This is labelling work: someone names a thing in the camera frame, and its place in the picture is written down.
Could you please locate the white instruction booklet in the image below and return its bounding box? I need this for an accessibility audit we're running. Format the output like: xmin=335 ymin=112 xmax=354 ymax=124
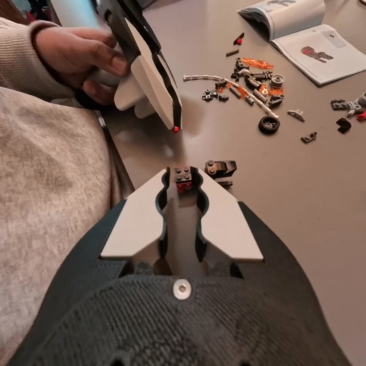
xmin=237 ymin=0 xmax=366 ymax=87

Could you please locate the grey lego assembly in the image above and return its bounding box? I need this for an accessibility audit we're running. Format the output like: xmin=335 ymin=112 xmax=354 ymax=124
xmin=347 ymin=92 xmax=366 ymax=116

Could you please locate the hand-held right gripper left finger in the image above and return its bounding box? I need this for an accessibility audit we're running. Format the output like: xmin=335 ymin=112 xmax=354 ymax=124
xmin=100 ymin=168 xmax=170 ymax=265

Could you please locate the black curved lego piece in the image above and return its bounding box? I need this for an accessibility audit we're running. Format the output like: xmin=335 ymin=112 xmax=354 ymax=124
xmin=336 ymin=117 xmax=353 ymax=134

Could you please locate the person's left hand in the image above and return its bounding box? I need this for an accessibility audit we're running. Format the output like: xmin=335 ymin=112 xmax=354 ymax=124
xmin=34 ymin=26 xmax=130 ymax=105

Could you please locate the white flexible lego hose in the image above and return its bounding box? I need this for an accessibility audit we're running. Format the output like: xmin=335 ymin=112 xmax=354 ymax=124
xmin=183 ymin=74 xmax=279 ymax=117

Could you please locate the wide dark grey lego plate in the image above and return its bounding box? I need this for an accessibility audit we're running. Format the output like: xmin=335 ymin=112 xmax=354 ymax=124
xmin=331 ymin=98 xmax=354 ymax=112

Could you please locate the black lego tyre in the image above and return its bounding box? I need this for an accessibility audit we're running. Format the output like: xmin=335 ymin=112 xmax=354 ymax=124
xmin=258 ymin=115 xmax=281 ymax=134

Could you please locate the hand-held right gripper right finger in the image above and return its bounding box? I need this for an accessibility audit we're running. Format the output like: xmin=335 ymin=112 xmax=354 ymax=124
xmin=195 ymin=168 xmax=264 ymax=263

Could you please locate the person's left forearm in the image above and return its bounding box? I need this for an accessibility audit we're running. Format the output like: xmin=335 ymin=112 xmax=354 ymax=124
xmin=0 ymin=17 xmax=63 ymax=99

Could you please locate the pile of lego pieces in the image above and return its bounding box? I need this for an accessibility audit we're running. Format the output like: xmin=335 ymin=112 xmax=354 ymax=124
xmin=183 ymin=56 xmax=286 ymax=117

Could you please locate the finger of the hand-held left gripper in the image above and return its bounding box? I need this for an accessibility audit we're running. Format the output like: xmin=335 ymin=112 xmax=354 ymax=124
xmin=151 ymin=48 xmax=183 ymax=130
xmin=114 ymin=18 xmax=176 ymax=129

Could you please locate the black and red lego assembly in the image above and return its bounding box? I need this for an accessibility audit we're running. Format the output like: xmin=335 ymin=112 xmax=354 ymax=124
xmin=174 ymin=165 xmax=193 ymax=194

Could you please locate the orange transparent lego flame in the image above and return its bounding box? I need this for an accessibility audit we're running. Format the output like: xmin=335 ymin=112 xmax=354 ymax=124
xmin=241 ymin=57 xmax=274 ymax=70

